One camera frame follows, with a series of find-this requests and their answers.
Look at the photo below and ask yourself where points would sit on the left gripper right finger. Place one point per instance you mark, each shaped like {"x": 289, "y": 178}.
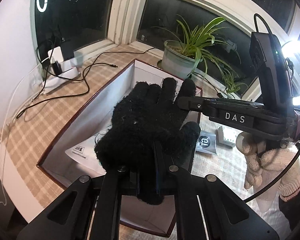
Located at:
{"x": 206, "y": 208}

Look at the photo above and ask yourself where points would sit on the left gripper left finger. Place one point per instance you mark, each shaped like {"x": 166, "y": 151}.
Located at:
{"x": 90, "y": 208}

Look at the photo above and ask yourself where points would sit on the face mask pack bag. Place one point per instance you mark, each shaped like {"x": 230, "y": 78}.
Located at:
{"x": 90, "y": 157}

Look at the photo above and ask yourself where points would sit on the small spider plant offshoot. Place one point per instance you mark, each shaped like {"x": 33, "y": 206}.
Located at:
{"x": 232, "y": 86}

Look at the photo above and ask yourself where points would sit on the white power strip with chargers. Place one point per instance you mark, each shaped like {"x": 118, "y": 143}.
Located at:
{"x": 61, "y": 70}

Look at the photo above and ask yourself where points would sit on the Vinda pocket tissue pack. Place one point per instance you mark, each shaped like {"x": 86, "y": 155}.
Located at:
{"x": 227, "y": 135}

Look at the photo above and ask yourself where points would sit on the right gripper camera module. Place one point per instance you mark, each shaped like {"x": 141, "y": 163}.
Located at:
{"x": 272, "y": 71}

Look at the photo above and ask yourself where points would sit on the black knit glove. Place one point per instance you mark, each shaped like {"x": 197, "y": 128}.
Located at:
{"x": 148, "y": 114}

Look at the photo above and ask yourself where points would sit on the right hand beige glove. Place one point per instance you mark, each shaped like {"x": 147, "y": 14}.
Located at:
{"x": 274, "y": 160}

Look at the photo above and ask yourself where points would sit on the large potted spider plant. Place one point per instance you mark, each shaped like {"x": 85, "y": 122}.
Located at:
{"x": 182, "y": 55}

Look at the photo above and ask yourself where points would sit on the grey wet wipe sachet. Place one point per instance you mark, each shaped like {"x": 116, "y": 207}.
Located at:
{"x": 206, "y": 143}

